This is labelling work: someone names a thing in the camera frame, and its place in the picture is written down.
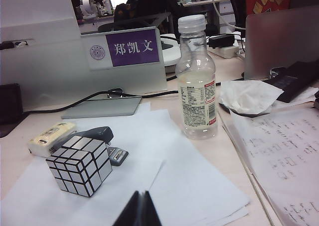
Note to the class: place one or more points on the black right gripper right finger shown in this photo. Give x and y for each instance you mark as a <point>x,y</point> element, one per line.
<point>149,213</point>

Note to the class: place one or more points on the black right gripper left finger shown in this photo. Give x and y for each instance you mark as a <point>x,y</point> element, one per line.
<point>132,213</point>

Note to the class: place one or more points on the white power strip with adapter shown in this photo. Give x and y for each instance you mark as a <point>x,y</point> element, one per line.
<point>228,52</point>

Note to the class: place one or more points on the black power adapter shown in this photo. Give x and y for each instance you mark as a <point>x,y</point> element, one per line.
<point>221,40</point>

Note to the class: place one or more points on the white paper sheet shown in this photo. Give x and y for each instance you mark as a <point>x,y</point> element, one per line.
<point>62,211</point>
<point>194,186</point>

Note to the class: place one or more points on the silver mirror cube puzzle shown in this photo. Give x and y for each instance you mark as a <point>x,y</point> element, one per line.
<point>74,166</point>

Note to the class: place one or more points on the grey stapler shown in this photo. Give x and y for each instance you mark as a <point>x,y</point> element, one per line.
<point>99,132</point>

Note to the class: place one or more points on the grey flat metal plate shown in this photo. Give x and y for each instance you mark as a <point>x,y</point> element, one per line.
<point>104,107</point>

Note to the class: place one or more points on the cream white small packet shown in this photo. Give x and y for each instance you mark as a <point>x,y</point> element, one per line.
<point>47,136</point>

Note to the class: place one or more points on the clear plastic drink bottle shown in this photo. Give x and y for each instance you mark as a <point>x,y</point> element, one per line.
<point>197,99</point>

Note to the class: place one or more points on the handwritten paper notes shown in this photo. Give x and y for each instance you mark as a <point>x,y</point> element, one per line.
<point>286,148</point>

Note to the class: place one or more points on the crumpled white tissue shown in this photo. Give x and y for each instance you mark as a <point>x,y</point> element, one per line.
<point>249,96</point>

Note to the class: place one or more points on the frosted glass desk partition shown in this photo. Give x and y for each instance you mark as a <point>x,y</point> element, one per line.
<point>62,74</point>

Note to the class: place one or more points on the white round device base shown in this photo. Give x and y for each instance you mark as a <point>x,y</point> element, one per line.
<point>172,51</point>

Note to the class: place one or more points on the purple and white name plate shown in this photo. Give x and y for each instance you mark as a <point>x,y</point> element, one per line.
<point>132,48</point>

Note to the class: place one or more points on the black flat case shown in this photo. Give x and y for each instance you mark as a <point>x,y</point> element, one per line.
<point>296,84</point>

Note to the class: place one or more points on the silver laptop lid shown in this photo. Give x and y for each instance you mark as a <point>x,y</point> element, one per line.
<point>274,41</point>

